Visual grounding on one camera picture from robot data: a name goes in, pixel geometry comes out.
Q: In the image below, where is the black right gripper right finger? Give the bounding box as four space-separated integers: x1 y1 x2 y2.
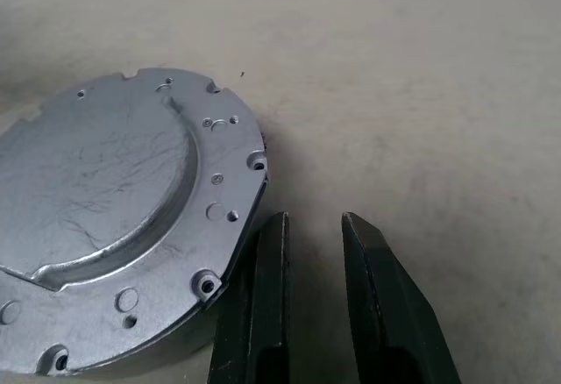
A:
340 211 462 384

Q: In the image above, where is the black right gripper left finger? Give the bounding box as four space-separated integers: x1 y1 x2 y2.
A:
208 211 291 384

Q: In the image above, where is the grey metal cover plate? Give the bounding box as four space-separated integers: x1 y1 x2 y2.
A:
0 67 269 379

